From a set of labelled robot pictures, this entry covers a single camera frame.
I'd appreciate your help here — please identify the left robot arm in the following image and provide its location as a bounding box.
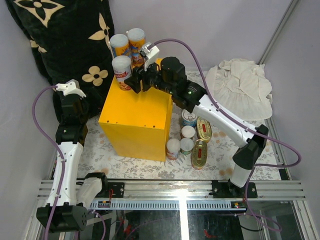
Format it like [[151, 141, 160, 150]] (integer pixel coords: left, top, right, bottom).
[[36, 87, 110, 239]]

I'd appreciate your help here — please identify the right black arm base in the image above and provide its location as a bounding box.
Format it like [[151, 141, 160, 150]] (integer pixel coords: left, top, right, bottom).
[[209, 180, 258, 199]]

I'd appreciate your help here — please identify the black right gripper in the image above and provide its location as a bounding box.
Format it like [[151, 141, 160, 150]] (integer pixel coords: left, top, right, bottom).
[[124, 56, 176, 95]]

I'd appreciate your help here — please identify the upper gold oval tin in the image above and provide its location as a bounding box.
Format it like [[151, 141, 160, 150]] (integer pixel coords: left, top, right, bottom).
[[196, 117, 212, 143]]

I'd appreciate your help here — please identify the yellow wooden shelf box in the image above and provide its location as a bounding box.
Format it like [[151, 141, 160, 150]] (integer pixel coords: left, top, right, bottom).
[[98, 78, 173, 162]]

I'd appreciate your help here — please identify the red white lidded can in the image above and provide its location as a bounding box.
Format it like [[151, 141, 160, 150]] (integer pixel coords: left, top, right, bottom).
[[111, 55, 132, 91]]

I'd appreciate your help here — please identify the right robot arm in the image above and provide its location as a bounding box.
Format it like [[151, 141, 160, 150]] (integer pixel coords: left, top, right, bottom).
[[124, 57, 269, 198]]

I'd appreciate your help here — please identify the brown can white lid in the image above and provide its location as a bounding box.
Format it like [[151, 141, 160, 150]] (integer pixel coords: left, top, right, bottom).
[[180, 125, 196, 139]]

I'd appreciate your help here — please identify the aluminium frame rail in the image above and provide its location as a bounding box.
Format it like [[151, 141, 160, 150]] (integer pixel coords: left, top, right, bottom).
[[37, 179, 306, 213]]

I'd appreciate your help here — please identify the white crumpled cloth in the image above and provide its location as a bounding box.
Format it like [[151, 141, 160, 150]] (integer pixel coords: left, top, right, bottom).
[[205, 58, 273, 121]]

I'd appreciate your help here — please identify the black floral plush pillow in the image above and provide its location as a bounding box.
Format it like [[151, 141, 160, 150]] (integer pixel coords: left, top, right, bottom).
[[6, 0, 115, 117]]

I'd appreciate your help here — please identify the gold oval tin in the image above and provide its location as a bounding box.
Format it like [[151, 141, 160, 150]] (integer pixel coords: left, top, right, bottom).
[[190, 139, 208, 170], [196, 117, 212, 143]]

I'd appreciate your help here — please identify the orange blue lidded can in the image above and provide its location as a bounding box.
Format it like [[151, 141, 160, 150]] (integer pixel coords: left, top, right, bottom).
[[109, 34, 132, 58]]

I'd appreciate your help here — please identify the grey lidded small can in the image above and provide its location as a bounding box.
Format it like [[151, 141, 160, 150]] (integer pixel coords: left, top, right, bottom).
[[180, 137, 194, 155]]

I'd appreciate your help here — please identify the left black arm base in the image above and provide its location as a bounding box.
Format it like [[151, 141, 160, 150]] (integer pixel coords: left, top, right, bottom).
[[99, 181, 125, 200]]

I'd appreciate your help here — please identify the orange lidded front can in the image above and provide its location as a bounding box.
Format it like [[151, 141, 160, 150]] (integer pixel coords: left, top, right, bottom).
[[127, 28, 146, 67]]

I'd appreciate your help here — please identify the blue round tin can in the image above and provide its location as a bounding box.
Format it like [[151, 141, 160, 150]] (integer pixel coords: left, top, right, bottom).
[[181, 109, 198, 128]]

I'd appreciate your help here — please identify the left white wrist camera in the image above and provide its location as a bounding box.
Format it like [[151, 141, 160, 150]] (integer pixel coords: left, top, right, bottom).
[[55, 79, 87, 98]]

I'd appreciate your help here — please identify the lower gold oval tin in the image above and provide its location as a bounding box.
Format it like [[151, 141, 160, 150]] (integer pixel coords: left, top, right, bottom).
[[190, 139, 208, 170]]

